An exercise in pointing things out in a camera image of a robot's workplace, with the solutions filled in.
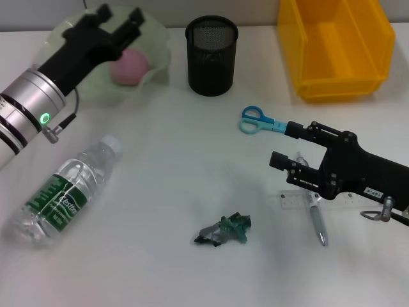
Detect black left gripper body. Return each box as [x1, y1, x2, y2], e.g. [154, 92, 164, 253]
[36, 17, 125, 97]

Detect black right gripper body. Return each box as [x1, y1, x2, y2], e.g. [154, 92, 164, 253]
[319, 129, 409, 212]

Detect pink peach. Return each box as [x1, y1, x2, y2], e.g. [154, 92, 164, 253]
[110, 48, 151, 86]

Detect small dark object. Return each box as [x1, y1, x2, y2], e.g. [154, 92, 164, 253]
[194, 214, 252, 248]

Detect clear water bottle green label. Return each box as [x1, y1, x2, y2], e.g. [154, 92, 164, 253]
[1, 134, 123, 249]

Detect blue cyan scissors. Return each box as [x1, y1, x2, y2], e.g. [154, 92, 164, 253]
[238, 106, 288, 135]

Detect green glass fruit bowl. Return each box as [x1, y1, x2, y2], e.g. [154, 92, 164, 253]
[43, 8, 172, 108]

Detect transparent plastic ruler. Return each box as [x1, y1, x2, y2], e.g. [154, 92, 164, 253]
[277, 189, 384, 210]

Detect silver ballpoint pen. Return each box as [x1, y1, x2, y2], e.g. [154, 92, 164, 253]
[295, 152, 328, 246]

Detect black mesh pen cup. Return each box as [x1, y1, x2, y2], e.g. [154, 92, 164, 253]
[185, 16, 240, 97]

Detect yellow plastic bin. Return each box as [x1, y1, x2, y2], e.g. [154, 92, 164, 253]
[276, 0, 396, 104]

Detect left gripper cable with connector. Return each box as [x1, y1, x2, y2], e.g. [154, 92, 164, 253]
[41, 86, 79, 145]

